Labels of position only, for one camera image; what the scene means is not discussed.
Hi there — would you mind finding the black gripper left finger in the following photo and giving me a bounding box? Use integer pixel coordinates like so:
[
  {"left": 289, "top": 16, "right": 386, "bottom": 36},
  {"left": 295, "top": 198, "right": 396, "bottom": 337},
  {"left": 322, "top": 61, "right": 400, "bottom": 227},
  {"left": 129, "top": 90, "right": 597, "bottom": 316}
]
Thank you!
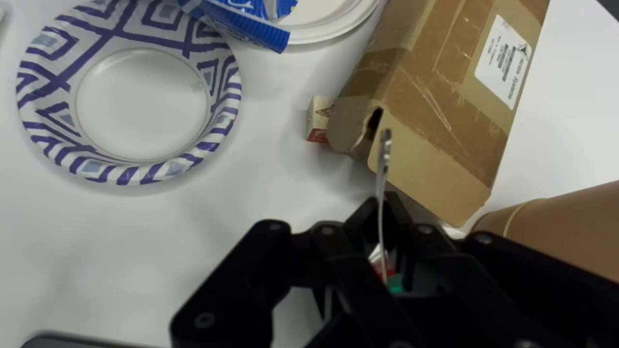
[{"left": 167, "top": 196, "right": 415, "bottom": 348}]

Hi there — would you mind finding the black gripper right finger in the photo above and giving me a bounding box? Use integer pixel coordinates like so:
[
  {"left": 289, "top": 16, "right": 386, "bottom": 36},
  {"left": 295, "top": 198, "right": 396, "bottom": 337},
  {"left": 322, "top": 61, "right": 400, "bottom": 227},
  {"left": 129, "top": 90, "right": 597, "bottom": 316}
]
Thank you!
[{"left": 386, "top": 192, "right": 619, "bottom": 348}]

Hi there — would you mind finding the blue patterned paper bowl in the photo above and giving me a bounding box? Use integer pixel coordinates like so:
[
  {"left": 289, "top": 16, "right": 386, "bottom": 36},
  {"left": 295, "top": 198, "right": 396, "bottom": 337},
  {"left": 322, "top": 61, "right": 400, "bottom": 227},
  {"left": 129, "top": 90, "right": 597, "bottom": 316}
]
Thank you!
[{"left": 13, "top": 0, "right": 245, "bottom": 190}]

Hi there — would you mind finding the tan water bottle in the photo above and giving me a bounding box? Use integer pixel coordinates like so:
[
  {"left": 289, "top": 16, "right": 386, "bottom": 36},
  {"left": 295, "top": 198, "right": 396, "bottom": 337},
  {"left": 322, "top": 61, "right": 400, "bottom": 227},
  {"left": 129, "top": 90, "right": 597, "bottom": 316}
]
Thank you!
[{"left": 471, "top": 179, "right": 619, "bottom": 287}]

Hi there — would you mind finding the red toy piece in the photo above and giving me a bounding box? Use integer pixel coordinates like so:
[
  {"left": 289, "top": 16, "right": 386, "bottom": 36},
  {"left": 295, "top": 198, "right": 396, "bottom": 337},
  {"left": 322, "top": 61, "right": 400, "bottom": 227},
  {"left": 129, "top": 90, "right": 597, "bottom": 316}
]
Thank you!
[{"left": 376, "top": 252, "right": 398, "bottom": 279}]

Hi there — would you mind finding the green toy piece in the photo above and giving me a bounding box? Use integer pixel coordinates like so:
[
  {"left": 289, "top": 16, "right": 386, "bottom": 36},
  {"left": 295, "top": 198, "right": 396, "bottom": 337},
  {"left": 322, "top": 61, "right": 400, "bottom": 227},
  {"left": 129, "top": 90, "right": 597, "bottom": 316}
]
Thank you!
[{"left": 384, "top": 273, "right": 405, "bottom": 297}]

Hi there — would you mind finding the long cardboard box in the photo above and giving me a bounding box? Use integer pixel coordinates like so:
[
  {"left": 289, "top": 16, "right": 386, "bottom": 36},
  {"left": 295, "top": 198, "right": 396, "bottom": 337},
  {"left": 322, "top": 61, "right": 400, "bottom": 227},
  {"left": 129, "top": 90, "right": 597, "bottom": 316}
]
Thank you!
[{"left": 326, "top": 0, "right": 552, "bottom": 231}]

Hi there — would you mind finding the blue pretzel bag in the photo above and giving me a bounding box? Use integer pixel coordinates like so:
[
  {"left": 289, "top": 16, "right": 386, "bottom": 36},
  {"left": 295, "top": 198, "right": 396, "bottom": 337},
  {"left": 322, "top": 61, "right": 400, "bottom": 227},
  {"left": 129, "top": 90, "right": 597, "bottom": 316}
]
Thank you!
[{"left": 173, "top": 0, "right": 299, "bottom": 57}]

